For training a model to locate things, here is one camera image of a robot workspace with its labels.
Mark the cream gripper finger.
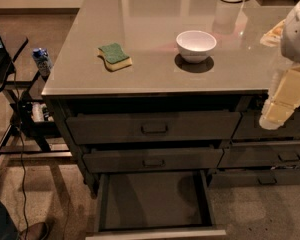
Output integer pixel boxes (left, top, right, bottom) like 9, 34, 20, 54
259, 102, 294, 130
271, 64, 300, 109

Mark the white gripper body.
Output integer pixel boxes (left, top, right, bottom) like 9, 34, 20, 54
281, 1, 300, 63

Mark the green and yellow sponge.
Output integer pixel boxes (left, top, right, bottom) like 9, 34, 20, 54
98, 43, 132, 71

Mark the top right drawer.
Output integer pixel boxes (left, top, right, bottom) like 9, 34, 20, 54
233, 110, 300, 140

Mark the middle right drawer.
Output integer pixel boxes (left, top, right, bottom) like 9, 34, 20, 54
218, 141, 300, 168

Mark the bottom right drawer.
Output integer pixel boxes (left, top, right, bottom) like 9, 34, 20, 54
207, 169, 300, 188

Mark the top left drawer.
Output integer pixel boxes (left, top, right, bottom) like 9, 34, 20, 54
66, 111, 240, 145

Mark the middle left drawer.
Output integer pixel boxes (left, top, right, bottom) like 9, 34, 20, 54
83, 147, 223, 173

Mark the open bottom left drawer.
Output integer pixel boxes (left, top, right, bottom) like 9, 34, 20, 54
85, 170, 226, 240

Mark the white bowl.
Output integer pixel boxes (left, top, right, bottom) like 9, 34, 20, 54
176, 30, 217, 63

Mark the plastic water bottle blue cap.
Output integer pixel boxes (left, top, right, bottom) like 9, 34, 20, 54
32, 48, 53, 77

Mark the black side table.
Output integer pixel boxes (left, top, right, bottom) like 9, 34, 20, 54
0, 36, 68, 157

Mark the brown shoe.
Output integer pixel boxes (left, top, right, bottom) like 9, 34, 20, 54
19, 222, 49, 240

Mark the black cable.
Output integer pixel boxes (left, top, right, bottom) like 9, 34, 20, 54
9, 60, 33, 240

